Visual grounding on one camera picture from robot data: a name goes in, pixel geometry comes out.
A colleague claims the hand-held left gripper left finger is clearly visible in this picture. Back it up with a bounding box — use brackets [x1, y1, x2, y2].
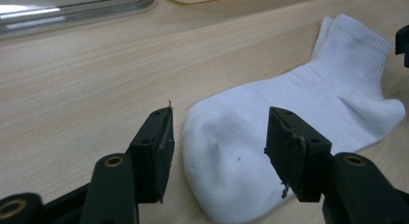
[126, 100, 176, 205]

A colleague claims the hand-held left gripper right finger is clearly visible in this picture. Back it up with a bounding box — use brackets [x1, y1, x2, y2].
[263, 106, 333, 203]

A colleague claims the white sock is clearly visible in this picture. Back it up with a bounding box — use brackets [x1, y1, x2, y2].
[181, 13, 407, 224]

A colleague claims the metal tray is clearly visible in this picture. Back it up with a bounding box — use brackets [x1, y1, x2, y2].
[0, 0, 158, 42]

